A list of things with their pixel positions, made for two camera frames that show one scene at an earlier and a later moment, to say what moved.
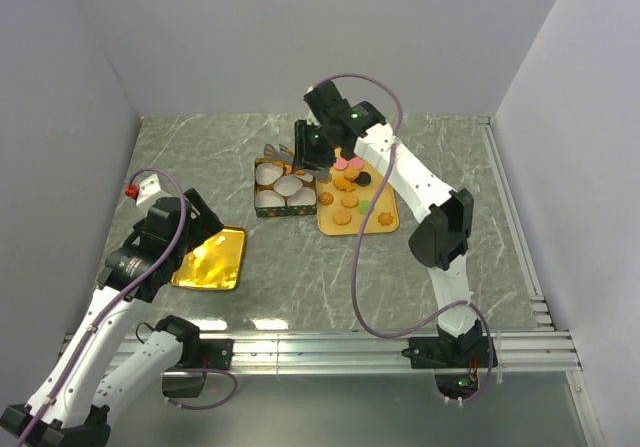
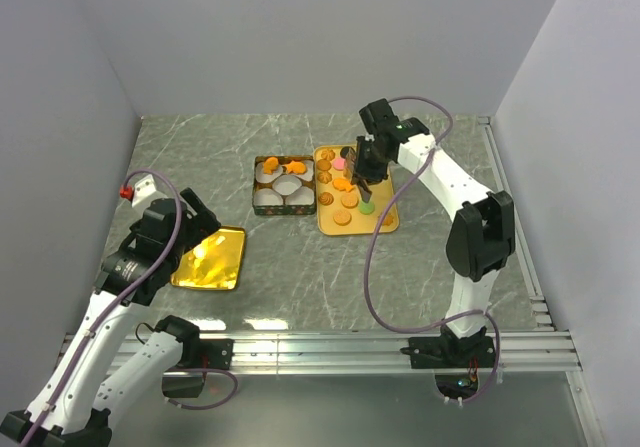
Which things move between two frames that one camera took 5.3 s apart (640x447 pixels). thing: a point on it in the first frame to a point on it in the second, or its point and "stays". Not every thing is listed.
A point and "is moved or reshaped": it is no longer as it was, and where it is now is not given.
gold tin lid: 215,263 stays
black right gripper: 302,151 to 360,169
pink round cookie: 340,164 stays
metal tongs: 284,155 to 364,189
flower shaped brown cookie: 385,218 stays
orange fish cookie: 344,184 is moved or reshaped
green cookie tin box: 279,190 stays
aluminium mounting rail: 387,353 stays
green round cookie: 363,206 stays
